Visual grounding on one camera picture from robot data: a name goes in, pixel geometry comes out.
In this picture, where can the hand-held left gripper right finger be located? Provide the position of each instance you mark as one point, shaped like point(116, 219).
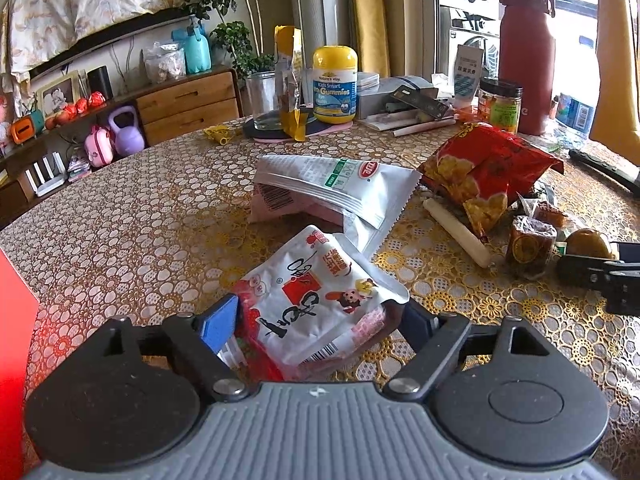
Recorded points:
point(420, 327)

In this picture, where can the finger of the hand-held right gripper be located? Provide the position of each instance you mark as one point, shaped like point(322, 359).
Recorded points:
point(629, 251)
point(585, 270)

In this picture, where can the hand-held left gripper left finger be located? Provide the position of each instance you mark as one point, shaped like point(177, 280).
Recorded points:
point(220, 322)

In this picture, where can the golden round snack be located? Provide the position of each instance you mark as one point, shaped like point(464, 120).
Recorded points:
point(590, 244)

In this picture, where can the brown pastry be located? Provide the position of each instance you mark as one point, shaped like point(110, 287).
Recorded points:
point(530, 247)

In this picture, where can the small orange pastry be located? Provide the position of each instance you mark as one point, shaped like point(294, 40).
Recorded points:
point(547, 212)

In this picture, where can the white red snack pouch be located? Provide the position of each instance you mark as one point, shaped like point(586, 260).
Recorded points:
point(310, 300)

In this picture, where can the white cheese stick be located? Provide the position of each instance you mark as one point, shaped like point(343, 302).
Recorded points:
point(457, 232)

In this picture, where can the red snack bag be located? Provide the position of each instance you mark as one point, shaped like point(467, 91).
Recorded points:
point(490, 170)

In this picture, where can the silver white pouch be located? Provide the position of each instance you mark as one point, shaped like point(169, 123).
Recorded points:
point(340, 185)

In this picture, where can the red cardboard box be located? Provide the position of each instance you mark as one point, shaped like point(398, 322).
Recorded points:
point(15, 360)

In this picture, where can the black remote control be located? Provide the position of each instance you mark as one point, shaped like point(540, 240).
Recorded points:
point(605, 165)

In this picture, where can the clear plastic water bottle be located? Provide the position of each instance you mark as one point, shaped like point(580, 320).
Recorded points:
point(575, 115)

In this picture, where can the yellow giraffe figure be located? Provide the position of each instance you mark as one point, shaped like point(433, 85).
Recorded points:
point(617, 85)

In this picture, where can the glass jar black lid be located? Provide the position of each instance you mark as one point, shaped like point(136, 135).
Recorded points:
point(500, 105)

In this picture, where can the purple kettlebell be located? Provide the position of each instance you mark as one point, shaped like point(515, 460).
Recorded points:
point(126, 132)

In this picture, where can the pink toy bag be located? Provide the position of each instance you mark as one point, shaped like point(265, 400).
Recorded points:
point(98, 147)

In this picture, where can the red water jug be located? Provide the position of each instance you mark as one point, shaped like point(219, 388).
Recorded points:
point(527, 60)

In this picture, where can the dark round coaster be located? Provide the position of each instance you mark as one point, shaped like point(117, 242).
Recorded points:
point(320, 129)

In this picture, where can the wooden drawer cabinet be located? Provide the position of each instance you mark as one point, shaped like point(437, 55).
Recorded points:
point(187, 105)

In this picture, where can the glass cup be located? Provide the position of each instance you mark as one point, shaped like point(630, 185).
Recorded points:
point(262, 100)

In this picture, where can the white router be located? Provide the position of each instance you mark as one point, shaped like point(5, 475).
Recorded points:
point(45, 175)

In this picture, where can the gray box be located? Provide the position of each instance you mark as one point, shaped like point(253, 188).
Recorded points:
point(400, 97)

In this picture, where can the tall yellow snack bag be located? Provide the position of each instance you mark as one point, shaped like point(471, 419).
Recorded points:
point(290, 85)

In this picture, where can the yellow lid vitamin bottle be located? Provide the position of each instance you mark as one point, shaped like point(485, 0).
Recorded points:
point(335, 85)

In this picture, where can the clear plastic bag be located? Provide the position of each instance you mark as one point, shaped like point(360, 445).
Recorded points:
point(164, 62)

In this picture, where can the black speaker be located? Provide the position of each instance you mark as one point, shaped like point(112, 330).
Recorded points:
point(100, 82)

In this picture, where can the white washing machine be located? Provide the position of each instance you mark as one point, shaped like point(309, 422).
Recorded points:
point(470, 25)

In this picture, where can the teal bottle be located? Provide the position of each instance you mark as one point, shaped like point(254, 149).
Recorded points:
point(196, 50)

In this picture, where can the orange toy radio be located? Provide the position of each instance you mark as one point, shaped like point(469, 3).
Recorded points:
point(27, 127)

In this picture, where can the potted green plant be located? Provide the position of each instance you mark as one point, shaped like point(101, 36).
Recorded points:
point(225, 10)

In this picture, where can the yellow curtain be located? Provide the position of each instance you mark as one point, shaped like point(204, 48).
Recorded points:
point(369, 15)

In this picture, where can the standing air conditioner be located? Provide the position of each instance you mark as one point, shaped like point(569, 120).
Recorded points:
point(320, 5)

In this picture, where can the floral cloth covered television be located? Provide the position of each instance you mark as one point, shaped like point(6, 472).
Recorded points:
point(85, 5)

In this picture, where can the picture frame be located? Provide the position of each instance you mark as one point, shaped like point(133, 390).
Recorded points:
point(57, 95)

